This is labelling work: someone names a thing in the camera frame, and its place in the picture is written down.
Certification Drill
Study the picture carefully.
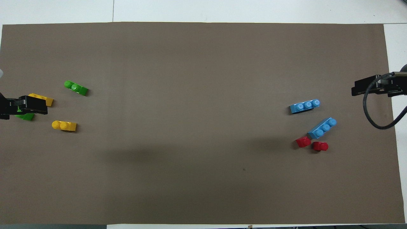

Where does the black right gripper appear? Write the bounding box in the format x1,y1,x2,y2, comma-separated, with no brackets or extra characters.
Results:
351,75,407,97

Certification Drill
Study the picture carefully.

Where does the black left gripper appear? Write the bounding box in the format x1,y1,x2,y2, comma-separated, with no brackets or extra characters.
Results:
0,95,48,120

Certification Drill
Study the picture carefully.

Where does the green two-stud toy block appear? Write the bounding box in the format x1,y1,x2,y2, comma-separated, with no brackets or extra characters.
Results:
64,80,88,96
14,108,35,121

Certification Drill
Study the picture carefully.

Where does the blue three-stud toy block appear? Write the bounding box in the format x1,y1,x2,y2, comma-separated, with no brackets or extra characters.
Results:
307,117,337,139
289,99,320,114

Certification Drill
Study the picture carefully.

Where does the yellow two-stud toy block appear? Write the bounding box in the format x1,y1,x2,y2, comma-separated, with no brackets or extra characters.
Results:
52,120,77,132
28,93,54,107

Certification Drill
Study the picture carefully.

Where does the brown table mat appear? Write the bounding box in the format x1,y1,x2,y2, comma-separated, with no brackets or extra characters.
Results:
0,22,406,225

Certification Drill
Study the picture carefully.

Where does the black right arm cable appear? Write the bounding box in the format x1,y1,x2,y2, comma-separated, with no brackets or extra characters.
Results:
363,73,407,130

